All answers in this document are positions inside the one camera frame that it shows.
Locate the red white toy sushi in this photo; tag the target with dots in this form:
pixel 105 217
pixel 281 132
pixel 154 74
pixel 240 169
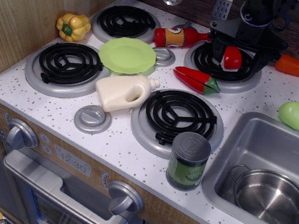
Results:
pixel 231 60

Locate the yellow toy bell pepper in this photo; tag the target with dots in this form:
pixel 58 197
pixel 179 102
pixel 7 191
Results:
pixel 72 27

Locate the oven clock display panel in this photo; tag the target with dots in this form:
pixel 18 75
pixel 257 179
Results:
pixel 74 161

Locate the front right black burner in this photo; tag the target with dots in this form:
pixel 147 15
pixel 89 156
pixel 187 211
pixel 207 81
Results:
pixel 167 113

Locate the grey oven door handle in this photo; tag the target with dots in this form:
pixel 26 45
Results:
pixel 51 195

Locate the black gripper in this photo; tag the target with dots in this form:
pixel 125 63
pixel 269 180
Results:
pixel 239 33

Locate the grey sink basin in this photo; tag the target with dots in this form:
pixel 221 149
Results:
pixel 258 142

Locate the orange toy carrot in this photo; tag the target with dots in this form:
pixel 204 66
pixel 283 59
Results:
pixel 288 65

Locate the grey stovetop knob middle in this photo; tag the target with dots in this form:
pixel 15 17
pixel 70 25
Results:
pixel 165 57

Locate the steel pot with handles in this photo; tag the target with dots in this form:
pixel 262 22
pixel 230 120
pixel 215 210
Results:
pixel 266 194

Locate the front left black burner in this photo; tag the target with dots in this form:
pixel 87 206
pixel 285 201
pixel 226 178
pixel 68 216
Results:
pixel 65 70

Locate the red toy ketchup bottle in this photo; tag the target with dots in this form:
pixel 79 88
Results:
pixel 178 37

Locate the grey oven knob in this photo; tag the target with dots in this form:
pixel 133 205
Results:
pixel 21 135
pixel 123 198

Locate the left grey oven knob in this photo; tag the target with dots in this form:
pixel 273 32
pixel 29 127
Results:
pixel 21 135

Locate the light green plastic plate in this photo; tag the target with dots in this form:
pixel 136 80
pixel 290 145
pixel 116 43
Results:
pixel 127 55

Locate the light green toy pear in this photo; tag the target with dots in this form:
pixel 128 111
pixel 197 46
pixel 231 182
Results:
pixel 289 114

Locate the grey stovetop knob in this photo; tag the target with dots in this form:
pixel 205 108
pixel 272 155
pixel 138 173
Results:
pixel 187 24
pixel 165 57
pixel 92 119

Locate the red toy chili pepper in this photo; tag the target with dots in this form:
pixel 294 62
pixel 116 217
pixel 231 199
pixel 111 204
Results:
pixel 198 81

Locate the grey stovetop knob back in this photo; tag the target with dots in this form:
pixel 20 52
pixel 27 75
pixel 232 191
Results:
pixel 187 24

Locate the back right black burner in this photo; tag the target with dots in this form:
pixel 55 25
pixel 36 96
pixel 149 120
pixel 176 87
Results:
pixel 200 57

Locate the right grey oven knob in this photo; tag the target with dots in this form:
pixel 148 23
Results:
pixel 123 198

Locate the green grey toy can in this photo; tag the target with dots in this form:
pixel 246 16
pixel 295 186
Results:
pixel 190 152

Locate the black burner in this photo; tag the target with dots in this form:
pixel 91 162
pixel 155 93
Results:
pixel 167 113
pixel 65 70
pixel 200 57
pixel 124 21

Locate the grey stovetop knob front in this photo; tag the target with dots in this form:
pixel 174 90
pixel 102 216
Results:
pixel 92 119

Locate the cream toy detergent jug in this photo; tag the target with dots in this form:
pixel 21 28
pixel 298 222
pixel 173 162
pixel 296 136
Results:
pixel 121 92

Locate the back left black burner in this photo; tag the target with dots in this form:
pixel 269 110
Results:
pixel 124 21

